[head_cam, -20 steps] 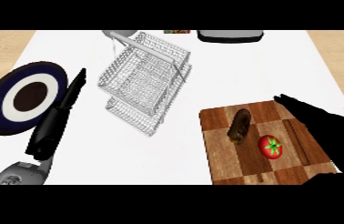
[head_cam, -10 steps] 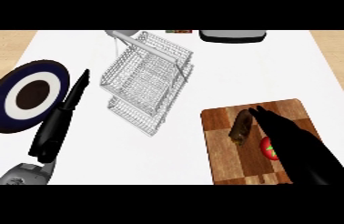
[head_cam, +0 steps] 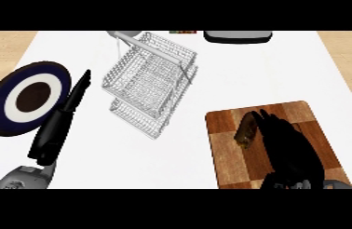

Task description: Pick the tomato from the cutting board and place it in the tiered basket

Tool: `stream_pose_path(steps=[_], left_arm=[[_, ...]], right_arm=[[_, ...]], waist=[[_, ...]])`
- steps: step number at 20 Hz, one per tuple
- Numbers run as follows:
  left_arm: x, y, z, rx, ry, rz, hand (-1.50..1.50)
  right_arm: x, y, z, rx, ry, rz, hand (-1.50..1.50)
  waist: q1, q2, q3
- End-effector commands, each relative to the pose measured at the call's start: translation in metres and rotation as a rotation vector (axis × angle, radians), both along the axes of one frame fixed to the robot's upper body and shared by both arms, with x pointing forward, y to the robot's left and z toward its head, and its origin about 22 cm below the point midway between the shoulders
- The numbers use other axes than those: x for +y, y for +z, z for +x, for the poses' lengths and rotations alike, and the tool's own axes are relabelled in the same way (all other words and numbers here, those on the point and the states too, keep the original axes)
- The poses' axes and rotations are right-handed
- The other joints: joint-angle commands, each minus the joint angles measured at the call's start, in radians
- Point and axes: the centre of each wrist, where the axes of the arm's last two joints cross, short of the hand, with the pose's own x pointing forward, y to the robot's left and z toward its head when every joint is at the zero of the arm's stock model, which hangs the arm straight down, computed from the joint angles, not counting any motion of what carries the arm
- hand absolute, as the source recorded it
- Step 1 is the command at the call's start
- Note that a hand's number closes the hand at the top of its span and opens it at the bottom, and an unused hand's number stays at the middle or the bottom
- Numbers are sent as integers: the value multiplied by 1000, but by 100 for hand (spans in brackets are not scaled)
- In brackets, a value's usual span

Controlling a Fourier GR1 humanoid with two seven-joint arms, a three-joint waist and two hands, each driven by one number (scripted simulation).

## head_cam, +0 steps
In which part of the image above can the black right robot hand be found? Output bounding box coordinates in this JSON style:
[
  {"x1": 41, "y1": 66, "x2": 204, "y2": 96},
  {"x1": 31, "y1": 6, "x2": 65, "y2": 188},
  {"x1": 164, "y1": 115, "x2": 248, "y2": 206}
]
[{"x1": 249, "y1": 108, "x2": 325, "y2": 190}]

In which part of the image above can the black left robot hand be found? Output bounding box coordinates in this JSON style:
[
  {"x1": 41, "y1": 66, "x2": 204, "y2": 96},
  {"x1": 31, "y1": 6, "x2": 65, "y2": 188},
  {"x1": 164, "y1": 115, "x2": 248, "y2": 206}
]
[{"x1": 26, "y1": 69, "x2": 91, "y2": 167}]

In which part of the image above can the dark blue and white plate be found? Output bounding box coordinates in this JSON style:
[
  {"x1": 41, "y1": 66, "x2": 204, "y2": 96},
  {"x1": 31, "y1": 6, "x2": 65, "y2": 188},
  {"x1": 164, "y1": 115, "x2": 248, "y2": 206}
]
[{"x1": 0, "y1": 61, "x2": 72, "y2": 138}]

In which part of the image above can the brown wooden cutting board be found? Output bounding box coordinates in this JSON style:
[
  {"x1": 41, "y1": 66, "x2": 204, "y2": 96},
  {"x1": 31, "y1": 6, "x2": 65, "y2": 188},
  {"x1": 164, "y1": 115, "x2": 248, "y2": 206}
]
[{"x1": 204, "y1": 100, "x2": 352, "y2": 190}]

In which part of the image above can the brown-green tomato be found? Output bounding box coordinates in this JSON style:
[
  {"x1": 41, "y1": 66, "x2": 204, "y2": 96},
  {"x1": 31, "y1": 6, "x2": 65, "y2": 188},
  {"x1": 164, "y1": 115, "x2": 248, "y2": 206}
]
[{"x1": 233, "y1": 111, "x2": 261, "y2": 149}]

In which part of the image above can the white wire tiered basket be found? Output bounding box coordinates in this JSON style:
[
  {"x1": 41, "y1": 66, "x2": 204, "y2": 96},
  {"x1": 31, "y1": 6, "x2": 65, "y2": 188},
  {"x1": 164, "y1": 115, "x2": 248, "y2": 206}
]
[{"x1": 100, "y1": 31, "x2": 199, "y2": 141}]

